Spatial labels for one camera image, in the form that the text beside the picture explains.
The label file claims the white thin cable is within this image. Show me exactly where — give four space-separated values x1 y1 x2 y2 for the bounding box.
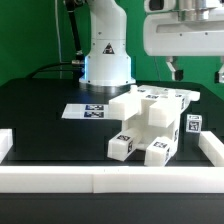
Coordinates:
54 0 64 80

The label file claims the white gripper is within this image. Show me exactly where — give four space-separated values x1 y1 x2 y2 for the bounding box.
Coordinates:
143 9 224 84

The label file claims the white tagged cube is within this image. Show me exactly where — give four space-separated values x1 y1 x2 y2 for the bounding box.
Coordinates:
186 114 202 133

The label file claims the white left fence wall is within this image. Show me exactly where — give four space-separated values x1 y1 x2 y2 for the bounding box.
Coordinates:
0 129 13 163

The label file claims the white chair back part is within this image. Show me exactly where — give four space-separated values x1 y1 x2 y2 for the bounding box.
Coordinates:
108 85 200 128

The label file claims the white paper tag sheet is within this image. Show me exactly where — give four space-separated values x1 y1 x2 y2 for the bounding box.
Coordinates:
62 104 108 119

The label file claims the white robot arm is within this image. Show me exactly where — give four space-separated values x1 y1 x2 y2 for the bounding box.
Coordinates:
80 0 224 87

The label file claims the white front fence wall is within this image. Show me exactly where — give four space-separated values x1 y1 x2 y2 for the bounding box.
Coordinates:
0 166 224 193

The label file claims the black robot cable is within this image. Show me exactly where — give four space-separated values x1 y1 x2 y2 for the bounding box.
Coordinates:
25 0 86 79

